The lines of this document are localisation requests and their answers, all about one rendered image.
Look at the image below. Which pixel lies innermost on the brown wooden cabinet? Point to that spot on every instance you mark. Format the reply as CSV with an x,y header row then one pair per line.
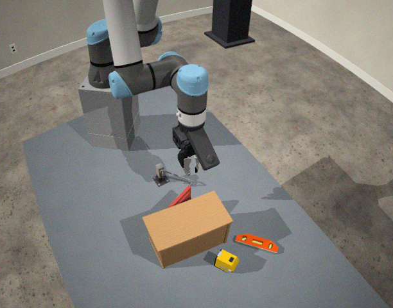
x,y
188,227

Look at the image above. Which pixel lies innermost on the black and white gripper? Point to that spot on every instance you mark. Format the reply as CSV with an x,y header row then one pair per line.
x,y
182,142

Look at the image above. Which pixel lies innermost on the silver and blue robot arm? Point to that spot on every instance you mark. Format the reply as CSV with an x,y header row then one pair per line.
x,y
124,70

